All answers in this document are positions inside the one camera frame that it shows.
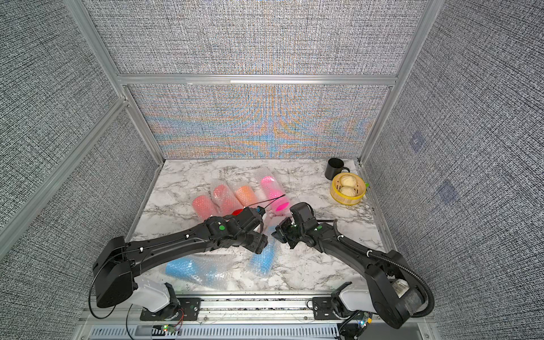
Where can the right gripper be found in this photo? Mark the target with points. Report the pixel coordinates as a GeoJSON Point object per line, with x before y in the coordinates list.
{"type": "Point", "coordinates": [280, 231]}

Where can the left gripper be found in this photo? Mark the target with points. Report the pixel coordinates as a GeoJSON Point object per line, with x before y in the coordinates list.
{"type": "Point", "coordinates": [261, 241]}

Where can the red wine glass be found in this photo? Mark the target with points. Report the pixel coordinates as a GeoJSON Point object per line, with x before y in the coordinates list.
{"type": "Point", "coordinates": [225, 199]}

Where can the blue wine glass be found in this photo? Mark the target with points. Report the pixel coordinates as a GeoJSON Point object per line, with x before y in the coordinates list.
{"type": "Point", "coordinates": [212, 271]}
{"type": "Point", "coordinates": [262, 264]}

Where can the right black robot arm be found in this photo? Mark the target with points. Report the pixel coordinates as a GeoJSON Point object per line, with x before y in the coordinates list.
{"type": "Point", "coordinates": [396, 292]}

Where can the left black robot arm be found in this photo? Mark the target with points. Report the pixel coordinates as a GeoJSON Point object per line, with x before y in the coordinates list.
{"type": "Point", "coordinates": [118, 271]}

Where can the orange wrapped wine glass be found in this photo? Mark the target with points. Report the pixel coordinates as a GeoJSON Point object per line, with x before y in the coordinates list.
{"type": "Point", "coordinates": [245, 195]}

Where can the pink wrapped wine glass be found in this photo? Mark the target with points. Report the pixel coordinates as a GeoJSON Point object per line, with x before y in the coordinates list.
{"type": "Point", "coordinates": [278, 202]}

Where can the coral wrapped wine glass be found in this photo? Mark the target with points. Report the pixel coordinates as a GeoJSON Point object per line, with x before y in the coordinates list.
{"type": "Point", "coordinates": [204, 207]}

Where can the yellow bamboo steamer basket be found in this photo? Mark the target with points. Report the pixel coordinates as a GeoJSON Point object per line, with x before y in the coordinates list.
{"type": "Point", "coordinates": [362, 187]}

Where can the upper white bun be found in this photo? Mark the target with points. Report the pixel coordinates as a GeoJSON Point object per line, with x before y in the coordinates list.
{"type": "Point", "coordinates": [348, 181]}

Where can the black mug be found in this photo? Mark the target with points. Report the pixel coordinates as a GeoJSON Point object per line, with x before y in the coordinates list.
{"type": "Point", "coordinates": [334, 167]}

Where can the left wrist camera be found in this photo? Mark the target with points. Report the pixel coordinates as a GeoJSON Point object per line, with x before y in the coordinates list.
{"type": "Point", "coordinates": [264, 217]}

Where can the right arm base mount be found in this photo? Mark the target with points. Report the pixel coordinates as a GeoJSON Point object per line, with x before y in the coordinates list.
{"type": "Point", "coordinates": [343, 302]}

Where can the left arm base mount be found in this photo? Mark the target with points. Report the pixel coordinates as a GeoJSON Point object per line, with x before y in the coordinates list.
{"type": "Point", "coordinates": [186, 308]}

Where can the aluminium frame crossbar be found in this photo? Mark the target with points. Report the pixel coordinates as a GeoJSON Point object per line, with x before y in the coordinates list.
{"type": "Point", "coordinates": [380, 80]}

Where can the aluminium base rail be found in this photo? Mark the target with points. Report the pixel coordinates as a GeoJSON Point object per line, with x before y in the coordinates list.
{"type": "Point", "coordinates": [248, 315]}

